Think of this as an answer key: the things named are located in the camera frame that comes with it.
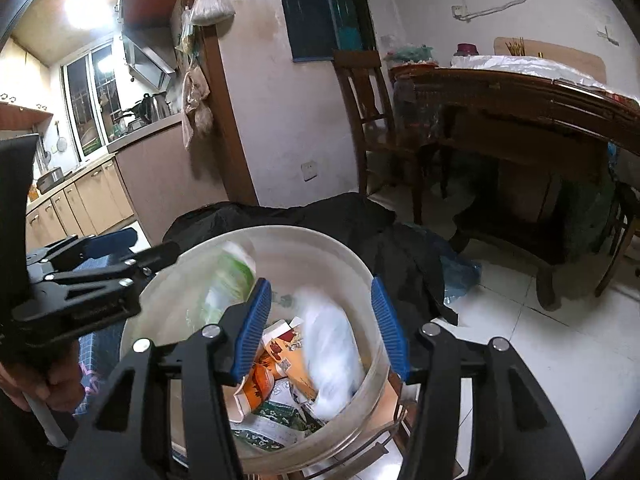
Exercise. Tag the white plastic bucket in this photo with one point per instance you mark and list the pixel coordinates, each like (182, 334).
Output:
(165, 310)

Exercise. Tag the metal cooking pot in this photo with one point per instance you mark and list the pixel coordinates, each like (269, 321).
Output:
(50, 180)

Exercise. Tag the metal range hood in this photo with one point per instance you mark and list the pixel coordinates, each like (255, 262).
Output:
(147, 60)

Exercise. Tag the black cloth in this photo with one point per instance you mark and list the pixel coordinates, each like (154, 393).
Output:
(325, 220)

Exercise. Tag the person's left hand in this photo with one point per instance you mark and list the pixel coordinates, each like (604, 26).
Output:
(60, 385)

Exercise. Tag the kitchen window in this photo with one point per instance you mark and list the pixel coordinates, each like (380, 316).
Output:
(90, 100)

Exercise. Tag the light wooden board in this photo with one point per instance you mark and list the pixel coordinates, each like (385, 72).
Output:
(575, 52)

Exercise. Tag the green white snack packet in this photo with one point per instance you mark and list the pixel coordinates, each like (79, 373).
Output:
(225, 280)

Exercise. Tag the metal kettle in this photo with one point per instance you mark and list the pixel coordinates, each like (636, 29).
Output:
(155, 106)

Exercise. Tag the wooden chair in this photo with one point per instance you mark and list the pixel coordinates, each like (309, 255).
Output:
(625, 240)
(370, 110)

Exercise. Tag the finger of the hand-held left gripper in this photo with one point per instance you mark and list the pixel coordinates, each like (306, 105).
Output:
(110, 240)
(155, 255)

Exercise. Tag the green plastic bag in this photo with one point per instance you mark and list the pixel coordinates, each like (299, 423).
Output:
(410, 55)

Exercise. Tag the beige kitchen cabinet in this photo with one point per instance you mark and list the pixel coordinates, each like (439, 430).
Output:
(95, 200)

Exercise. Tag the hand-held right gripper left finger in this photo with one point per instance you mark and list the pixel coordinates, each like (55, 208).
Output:
(252, 325)

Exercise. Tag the dark blue window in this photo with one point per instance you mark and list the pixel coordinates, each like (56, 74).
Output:
(325, 10)

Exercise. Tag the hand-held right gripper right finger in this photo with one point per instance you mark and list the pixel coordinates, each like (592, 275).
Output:
(387, 325)

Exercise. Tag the orange white paper cup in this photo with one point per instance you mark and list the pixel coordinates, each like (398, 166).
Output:
(257, 387)

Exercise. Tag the green drink carton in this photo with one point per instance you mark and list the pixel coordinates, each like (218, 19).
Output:
(280, 422)

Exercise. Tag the white plastic sheet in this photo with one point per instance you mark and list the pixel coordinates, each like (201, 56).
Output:
(525, 67)

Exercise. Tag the white tube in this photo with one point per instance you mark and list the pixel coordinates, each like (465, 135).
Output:
(50, 422)

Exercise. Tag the hanging beige bags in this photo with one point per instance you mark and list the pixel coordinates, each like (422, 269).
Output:
(196, 105)

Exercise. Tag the blue plastic bag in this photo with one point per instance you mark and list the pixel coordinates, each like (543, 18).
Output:
(462, 275)

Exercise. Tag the purple lid jar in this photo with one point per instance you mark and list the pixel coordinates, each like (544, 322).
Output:
(466, 50)

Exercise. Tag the white wall socket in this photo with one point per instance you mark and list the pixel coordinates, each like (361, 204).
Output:
(310, 170)

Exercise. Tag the dark wooden table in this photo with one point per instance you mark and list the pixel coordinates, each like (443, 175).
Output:
(525, 110)

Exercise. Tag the blue printed box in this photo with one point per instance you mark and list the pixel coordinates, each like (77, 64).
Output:
(100, 360)

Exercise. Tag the ceiling lamp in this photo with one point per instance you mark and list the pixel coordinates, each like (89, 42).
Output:
(87, 4)

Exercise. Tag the red brown snack box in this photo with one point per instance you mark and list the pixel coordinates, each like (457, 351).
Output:
(285, 350)

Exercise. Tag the white wrapper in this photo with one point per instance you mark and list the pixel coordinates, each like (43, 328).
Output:
(330, 350)

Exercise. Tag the hanging white plastic bag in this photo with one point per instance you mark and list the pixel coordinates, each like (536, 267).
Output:
(212, 5)

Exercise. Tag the bundle of sticks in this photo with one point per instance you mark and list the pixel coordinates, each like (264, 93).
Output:
(515, 46)

